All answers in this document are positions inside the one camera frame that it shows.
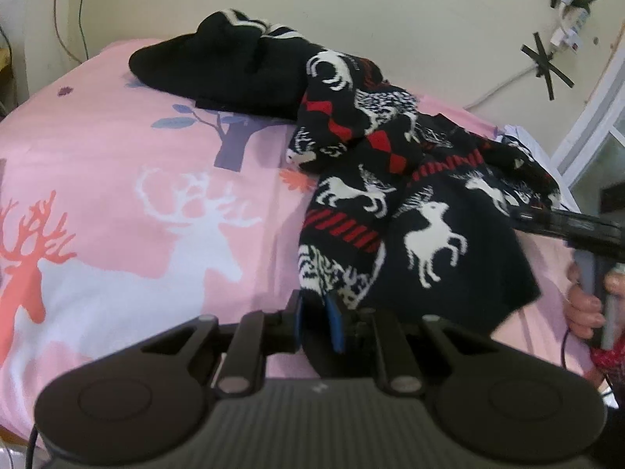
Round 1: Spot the person's right hand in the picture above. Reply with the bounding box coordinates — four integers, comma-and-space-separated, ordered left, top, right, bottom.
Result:
565, 263, 625, 343

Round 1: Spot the white cloth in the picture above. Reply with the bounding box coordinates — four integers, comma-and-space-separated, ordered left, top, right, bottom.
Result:
498, 124, 555, 159

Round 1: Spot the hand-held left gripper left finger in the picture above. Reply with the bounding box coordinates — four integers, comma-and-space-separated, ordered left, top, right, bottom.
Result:
141, 291, 306, 397

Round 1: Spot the dark reindeer pattern sweater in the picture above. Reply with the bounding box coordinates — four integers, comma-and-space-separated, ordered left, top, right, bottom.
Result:
286, 49, 562, 379

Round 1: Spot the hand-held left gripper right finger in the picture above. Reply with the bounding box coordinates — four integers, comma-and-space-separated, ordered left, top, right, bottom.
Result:
324, 294, 495, 397

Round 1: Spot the thin dark wall cable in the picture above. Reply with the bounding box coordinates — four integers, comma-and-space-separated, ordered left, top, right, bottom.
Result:
52, 0, 93, 63

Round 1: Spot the plain black knit garment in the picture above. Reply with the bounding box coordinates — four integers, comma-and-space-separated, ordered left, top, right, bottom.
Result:
129, 14, 320, 120

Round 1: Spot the pink printed bed sheet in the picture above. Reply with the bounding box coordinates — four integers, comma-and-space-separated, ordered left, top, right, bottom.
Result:
0, 36, 625, 450

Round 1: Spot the dark green white striped garment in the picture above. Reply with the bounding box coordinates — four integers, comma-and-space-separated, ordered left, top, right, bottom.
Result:
222, 7, 306, 40

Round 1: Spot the pale power cable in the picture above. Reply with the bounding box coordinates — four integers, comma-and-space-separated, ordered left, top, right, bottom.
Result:
461, 64, 544, 111

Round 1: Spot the white framed window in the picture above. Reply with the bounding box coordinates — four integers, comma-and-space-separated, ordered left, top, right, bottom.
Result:
552, 24, 625, 228

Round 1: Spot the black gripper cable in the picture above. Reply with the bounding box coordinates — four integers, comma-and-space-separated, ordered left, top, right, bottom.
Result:
27, 422, 52, 469

